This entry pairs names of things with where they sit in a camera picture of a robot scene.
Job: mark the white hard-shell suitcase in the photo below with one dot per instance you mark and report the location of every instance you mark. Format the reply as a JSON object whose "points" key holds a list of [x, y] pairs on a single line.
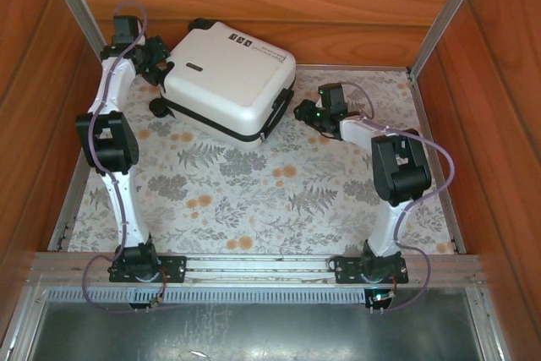
{"points": [[224, 82]]}

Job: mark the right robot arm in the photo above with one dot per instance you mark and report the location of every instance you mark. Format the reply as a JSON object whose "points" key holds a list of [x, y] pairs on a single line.
{"points": [[386, 230]]}

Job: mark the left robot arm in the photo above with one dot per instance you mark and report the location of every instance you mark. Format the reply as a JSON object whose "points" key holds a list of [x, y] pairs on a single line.
{"points": [[127, 209]]}

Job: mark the floral tablecloth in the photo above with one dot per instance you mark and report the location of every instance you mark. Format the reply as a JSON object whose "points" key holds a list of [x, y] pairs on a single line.
{"points": [[253, 209]]}

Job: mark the shiny metal sheet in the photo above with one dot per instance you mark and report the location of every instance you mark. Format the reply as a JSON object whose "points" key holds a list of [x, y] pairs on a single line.
{"points": [[253, 331]]}

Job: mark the aluminium frame post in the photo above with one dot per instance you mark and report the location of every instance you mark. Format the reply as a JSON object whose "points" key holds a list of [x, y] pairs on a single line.
{"points": [[448, 10], [80, 10]]}

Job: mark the grey table side rail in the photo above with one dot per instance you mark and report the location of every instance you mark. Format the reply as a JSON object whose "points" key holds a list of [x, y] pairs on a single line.
{"points": [[450, 209], [69, 204]]}

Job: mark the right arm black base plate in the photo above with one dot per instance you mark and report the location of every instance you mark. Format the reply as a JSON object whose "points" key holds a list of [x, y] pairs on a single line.
{"points": [[346, 270]]}

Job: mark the silver rail between bases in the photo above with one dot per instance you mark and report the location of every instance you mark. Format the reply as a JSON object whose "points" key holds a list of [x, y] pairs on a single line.
{"points": [[253, 266]]}

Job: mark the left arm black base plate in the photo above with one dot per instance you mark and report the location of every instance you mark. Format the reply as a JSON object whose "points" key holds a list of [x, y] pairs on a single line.
{"points": [[173, 268]]}

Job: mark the aluminium frame beam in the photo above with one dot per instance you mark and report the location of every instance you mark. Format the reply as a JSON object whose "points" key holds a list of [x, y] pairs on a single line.
{"points": [[63, 270]]}

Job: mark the aluminium frame bar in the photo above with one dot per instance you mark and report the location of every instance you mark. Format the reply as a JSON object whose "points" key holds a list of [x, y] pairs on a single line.
{"points": [[486, 327], [21, 327]]}

